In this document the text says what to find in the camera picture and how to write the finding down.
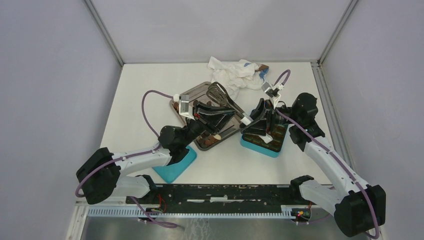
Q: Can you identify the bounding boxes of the steel tongs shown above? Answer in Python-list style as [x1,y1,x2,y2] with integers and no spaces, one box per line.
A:
[206,82,273,144]

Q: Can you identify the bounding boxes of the steel tray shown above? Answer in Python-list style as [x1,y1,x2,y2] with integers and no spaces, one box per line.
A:
[180,82,241,151]

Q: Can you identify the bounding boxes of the purple cable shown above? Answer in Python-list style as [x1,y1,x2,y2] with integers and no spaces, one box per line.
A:
[273,69,381,240]
[74,90,181,229]

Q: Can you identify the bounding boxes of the white oval chocolate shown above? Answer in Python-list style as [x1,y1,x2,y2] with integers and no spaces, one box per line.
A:
[213,134,222,141]

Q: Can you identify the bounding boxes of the teal box lid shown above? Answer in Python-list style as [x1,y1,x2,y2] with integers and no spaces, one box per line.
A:
[152,146,197,184]

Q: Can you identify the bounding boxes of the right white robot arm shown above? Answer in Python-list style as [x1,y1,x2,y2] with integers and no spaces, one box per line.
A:
[241,92,387,239]

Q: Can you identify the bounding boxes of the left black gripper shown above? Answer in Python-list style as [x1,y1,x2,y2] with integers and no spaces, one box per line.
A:
[180,100,238,147]

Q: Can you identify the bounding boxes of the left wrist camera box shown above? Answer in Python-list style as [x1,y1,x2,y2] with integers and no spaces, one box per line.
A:
[173,94,195,120]

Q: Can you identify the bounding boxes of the white crumpled cloth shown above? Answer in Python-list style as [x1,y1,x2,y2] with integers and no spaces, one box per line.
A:
[207,56,269,100]

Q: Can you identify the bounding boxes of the teal chocolate box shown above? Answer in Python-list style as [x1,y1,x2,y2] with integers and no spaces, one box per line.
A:
[240,125,287,158]

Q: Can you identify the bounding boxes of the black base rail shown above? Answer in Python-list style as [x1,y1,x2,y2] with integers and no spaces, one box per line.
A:
[137,184,310,214]

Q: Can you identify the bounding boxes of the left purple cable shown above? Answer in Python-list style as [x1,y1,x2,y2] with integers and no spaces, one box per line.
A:
[74,90,181,229]

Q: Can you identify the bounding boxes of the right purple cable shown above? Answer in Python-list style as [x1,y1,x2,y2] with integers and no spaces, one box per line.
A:
[273,69,381,240]

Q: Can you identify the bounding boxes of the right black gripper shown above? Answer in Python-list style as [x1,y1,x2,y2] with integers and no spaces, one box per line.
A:
[239,98,300,137]

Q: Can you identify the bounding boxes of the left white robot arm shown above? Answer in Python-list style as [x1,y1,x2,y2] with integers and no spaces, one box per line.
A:
[75,100,237,205]

